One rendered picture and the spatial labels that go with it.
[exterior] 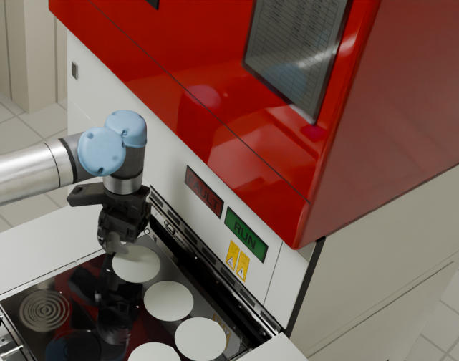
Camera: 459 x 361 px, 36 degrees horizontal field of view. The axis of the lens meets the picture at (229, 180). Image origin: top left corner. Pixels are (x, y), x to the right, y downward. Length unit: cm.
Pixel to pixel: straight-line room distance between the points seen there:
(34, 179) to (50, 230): 60
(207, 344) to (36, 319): 33
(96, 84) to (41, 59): 155
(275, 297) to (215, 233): 18
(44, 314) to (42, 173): 42
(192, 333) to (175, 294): 10
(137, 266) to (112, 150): 46
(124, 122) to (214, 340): 46
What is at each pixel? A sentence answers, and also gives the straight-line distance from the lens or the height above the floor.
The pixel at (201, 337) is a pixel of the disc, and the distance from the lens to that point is 142.
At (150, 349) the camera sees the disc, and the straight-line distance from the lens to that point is 139.
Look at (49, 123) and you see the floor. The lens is 326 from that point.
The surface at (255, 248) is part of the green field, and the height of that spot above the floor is 109.
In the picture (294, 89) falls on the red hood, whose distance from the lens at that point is 101.
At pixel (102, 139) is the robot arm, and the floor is 135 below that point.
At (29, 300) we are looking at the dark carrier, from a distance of 146.
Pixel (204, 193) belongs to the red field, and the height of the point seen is 110.
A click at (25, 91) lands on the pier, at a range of 325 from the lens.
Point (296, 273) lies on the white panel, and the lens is 126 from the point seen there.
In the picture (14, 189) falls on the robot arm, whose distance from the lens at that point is 108.
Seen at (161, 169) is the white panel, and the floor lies 105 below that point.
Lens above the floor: 206
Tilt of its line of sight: 42 degrees down
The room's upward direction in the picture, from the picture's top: 12 degrees clockwise
